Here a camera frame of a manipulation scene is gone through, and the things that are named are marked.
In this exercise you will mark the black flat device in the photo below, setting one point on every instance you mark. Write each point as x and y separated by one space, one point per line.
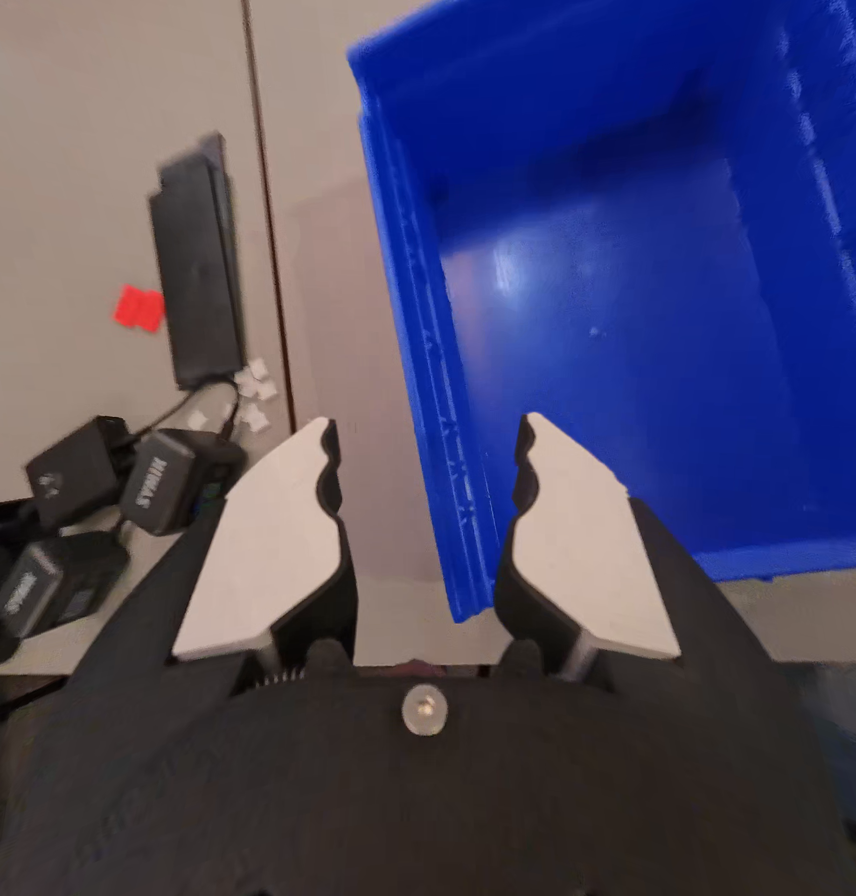
197 280

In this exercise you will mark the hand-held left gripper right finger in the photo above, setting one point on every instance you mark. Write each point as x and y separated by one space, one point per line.
589 560

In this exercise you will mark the blue plastic bin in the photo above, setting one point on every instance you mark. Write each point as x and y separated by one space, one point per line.
645 315

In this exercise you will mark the pile of white paper scraps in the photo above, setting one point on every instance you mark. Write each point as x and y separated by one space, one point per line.
253 388

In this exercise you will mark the person's blue jeans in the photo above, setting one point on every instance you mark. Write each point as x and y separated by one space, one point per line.
833 742

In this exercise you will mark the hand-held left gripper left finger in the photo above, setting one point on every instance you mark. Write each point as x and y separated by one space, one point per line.
274 553

